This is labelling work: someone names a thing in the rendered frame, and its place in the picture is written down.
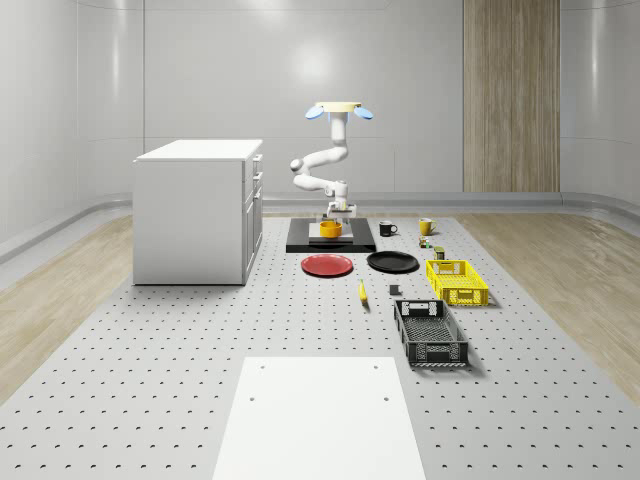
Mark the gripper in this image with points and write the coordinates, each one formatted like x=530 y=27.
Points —
x=345 y=207

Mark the yellow bowl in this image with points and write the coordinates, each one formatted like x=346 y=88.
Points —
x=330 y=230

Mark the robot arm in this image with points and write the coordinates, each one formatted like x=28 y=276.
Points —
x=337 y=132

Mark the black mug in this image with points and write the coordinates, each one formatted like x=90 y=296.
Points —
x=386 y=229

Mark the black stove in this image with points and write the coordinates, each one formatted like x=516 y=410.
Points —
x=300 y=235

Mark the red plate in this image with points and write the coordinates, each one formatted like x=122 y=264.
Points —
x=327 y=265

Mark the black plate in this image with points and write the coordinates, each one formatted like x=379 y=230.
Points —
x=392 y=262

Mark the yellow mug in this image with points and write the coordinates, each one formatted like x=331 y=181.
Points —
x=426 y=227

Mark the puzzle cube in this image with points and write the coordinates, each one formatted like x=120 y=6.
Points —
x=425 y=243

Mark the banana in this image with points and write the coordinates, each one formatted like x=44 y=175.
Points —
x=363 y=294

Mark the grey cube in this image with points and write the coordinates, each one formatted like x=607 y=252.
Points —
x=395 y=290

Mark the drone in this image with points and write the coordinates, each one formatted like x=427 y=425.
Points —
x=337 y=106

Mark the flat-sided can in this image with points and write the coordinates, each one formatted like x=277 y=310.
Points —
x=439 y=253

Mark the yellow basket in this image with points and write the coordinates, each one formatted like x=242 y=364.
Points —
x=462 y=295

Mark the white cabinet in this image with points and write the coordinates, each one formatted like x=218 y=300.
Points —
x=190 y=215

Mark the dark grey basket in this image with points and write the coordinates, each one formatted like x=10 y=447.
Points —
x=440 y=352

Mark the white board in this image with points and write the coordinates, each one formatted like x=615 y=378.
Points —
x=320 y=420

